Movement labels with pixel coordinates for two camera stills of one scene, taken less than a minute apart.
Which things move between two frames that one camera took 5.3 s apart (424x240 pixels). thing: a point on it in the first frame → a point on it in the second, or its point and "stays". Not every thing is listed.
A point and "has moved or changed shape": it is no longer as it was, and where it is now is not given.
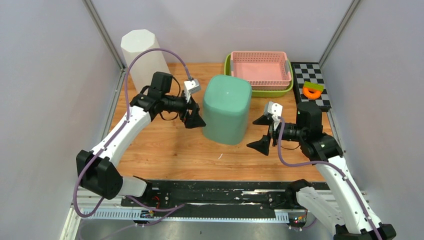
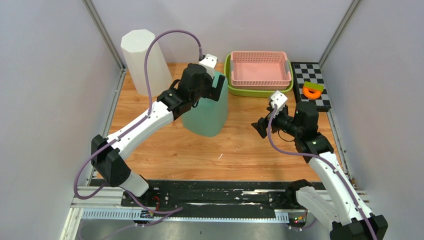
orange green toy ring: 312,90 stays
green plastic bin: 226,109 has moved or changed shape
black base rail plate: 220,198 stays
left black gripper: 194,119 → 212,92
